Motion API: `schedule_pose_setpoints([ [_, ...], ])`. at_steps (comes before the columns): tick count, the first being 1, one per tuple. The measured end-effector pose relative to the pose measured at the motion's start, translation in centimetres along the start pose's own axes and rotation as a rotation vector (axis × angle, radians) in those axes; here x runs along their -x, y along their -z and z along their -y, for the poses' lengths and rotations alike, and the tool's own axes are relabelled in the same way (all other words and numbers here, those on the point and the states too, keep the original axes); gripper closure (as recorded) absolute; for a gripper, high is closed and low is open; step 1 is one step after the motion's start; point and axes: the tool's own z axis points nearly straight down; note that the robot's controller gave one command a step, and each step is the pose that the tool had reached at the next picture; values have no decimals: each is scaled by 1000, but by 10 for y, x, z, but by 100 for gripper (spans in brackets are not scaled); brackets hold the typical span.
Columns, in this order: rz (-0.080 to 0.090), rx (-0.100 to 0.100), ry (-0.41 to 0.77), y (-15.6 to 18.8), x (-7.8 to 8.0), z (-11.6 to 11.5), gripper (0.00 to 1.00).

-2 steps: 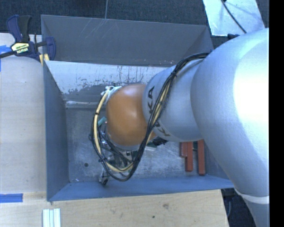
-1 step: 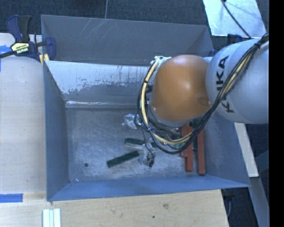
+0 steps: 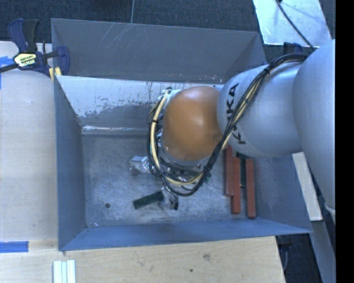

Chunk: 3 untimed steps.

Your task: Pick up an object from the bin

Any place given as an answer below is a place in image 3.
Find dark green flat block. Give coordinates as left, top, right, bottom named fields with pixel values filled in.
left=133, top=190, right=165, bottom=210
left=237, top=153, right=248, bottom=189

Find pale wood flat board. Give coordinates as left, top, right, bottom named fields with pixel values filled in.
left=0, top=68, right=60, bottom=242

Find small clear plastic object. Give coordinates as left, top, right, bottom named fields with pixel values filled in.
left=129, top=155, right=150, bottom=177

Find red-brown flat block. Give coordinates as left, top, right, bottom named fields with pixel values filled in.
left=245, top=157, right=257, bottom=219
left=224, top=145, right=234, bottom=196
left=230, top=157, right=242, bottom=215

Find grey metal bin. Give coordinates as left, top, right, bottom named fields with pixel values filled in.
left=50, top=18, right=314, bottom=252

